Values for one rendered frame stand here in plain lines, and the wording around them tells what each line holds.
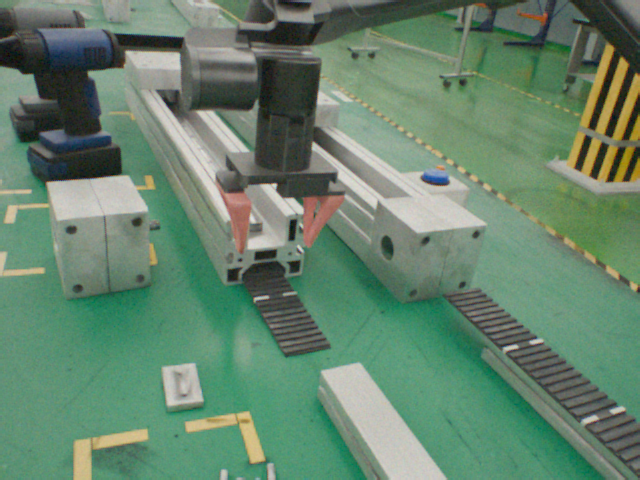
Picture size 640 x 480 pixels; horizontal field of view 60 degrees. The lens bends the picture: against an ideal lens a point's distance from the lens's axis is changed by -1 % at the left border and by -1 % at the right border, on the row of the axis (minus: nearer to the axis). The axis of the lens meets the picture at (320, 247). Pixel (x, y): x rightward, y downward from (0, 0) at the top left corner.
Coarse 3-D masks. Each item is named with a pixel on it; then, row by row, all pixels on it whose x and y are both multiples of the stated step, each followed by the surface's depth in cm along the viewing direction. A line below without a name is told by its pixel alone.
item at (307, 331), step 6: (312, 324) 60; (276, 330) 58; (282, 330) 58; (288, 330) 58; (294, 330) 59; (300, 330) 59; (306, 330) 59; (312, 330) 59; (318, 330) 59; (276, 336) 58; (282, 336) 58; (288, 336) 58; (294, 336) 58; (300, 336) 58; (306, 336) 58; (312, 336) 59; (282, 342) 57
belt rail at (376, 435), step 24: (336, 384) 48; (360, 384) 49; (336, 408) 48; (360, 408) 46; (384, 408) 47; (360, 432) 44; (384, 432) 44; (408, 432) 44; (360, 456) 44; (384, 456) 42; (408, 456) 42
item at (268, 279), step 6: (258, 276) 66; (264, 276) 67; (270, 276) 67; (276, 276) 67; (282, 276) 67; (246, 282) 65; (252, 282) 65; (258, 282) 65; (264, 282) 65; (270, 282) 66; (276, 282) 66; (282, 282) 66
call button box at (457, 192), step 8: (408, 176) 88; (416, 176) 88; (416, 184) 85; (424, 184) 85; (432, 184) 85; (440, 184) 85; (448, 184) 86; (456, 184) 87; (432, 192) 83; (440, 192) 84; (448, 192) 84; (456, 192) 85; (464, 192) 86; (456, 200) 86; (464, 200) 86; (464, 208) 87
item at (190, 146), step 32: (128, 96) 122; (160, 128) 95; (192, 128) 101; (224, 128) 90; (160, 160) 94; (192, 160) 76; (224, 160) 85; (192, 192) 75; (256, 192) 73; (192, 224) 77; (224, 224) 62; (256, 224) 68; (288, 224) 65; (224, 256) 66; (256, 256) 67; (288, 256) 67
